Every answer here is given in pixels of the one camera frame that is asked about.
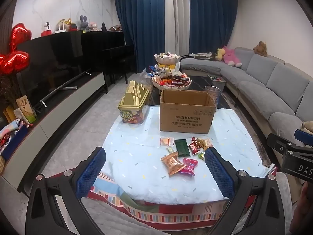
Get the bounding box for loose snack wrappers heap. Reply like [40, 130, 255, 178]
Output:
[147, 65, 162, 79]

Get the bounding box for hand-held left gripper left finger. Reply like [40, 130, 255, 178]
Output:
[25, 146, 108, 235]

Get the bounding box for pink plush toy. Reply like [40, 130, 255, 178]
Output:
[222, 46, 242, 68]

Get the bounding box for black curved television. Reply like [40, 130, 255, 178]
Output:
[16, 31, 85, 108]

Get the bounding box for dark green snack packet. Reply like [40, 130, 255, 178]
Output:
[174, 138, 192, 157]

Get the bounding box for clear plastic jar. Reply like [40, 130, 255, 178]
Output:
[204, 86, 220, 106]

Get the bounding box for pink snack packet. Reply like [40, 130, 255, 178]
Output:
[178, 158, 199, 176]

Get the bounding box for white tiered petal bowl stand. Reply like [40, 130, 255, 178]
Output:
[151, 51, 192, 96]

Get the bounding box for blue storage box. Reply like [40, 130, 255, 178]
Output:
[0, 121, 28, 161]

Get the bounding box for brown cardboard box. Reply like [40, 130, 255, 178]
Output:
[159, 89, 218, 135]

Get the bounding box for clear candy container gold lid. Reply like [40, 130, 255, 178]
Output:
[117, 80, 150, 124]

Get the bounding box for brown plush toy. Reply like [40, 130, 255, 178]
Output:
[253, 41, 268, 57]

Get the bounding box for beige paper gift bag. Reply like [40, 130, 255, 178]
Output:
[16, 97, 30, 118]

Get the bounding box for white sheer curtain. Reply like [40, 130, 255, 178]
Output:
[164, 0, 191, 57]

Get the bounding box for grey sectional sofa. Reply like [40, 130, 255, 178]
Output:
[180, 46, 313, 150]

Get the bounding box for clear bag of biscuits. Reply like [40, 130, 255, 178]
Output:
[139, 70, 154, 91]

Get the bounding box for red snack packet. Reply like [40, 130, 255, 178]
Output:
[188, 141, 204, 155]

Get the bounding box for blue curtain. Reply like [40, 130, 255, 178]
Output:
[188, 0, 239, 55]
[114, 0, 167, 74]

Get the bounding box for black upright piano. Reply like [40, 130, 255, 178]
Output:
[81, 31, 137, 94]

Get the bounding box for grey box with coloured pieces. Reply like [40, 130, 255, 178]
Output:
[208, 75, 227, 83]

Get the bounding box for pile of wrapped snacks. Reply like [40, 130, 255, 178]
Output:
[154, 73, 190, 86]

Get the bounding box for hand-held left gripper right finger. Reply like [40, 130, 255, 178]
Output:
[204, 147, 294, 235]

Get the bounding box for beige snack packet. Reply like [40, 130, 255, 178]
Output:
[197, 138, 213, 150]

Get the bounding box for crumpled cloth pile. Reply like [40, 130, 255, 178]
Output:
[189, 51, 218, 60]

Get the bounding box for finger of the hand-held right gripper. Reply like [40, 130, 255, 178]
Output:
[267, 133, 297, 157]
[294, 129, 313, 150]

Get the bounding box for red heart foil balloon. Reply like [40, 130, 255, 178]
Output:
[0, 50, 31, 75]
[9, 23, 32, 52]

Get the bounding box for grey bunny plush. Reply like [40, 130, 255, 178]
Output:
[79, 15, 89, 31]

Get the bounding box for grey television cabinet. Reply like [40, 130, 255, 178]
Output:
[0, 71, 108, 194]

